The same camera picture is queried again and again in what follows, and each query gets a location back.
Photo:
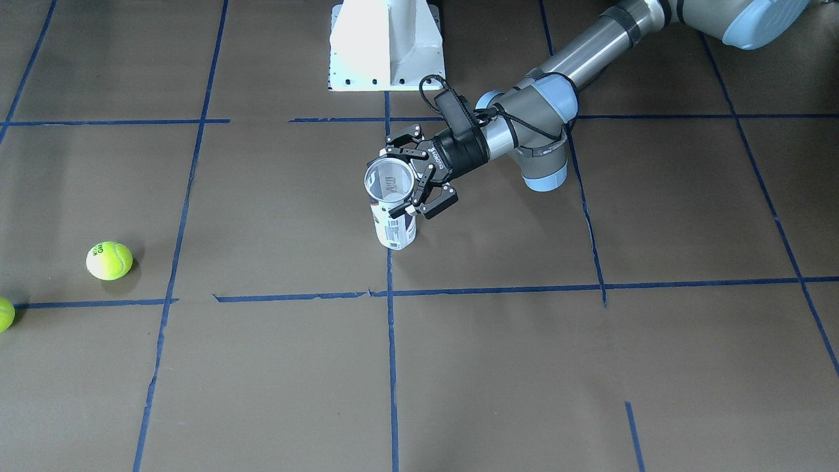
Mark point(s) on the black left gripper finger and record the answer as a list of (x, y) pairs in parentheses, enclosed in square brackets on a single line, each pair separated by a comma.
[(426, 198), (407, 146)]

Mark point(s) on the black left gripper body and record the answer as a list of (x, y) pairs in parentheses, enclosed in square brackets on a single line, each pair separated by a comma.
[(457, 157)]

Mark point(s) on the clear tennis ball can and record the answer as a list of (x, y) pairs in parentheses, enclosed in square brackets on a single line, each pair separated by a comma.
[(389, 182)]

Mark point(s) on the yellow Wilson tennis ball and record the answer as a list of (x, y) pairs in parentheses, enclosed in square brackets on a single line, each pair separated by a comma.
[(109, 260)]

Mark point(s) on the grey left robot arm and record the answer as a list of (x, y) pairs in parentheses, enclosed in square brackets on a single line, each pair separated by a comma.
[(532, 120)]

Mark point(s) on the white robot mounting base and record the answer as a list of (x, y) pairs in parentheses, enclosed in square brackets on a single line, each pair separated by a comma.
[(384, 45)]

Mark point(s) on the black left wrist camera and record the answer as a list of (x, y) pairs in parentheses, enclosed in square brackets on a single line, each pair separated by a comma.
[(457, 114)]

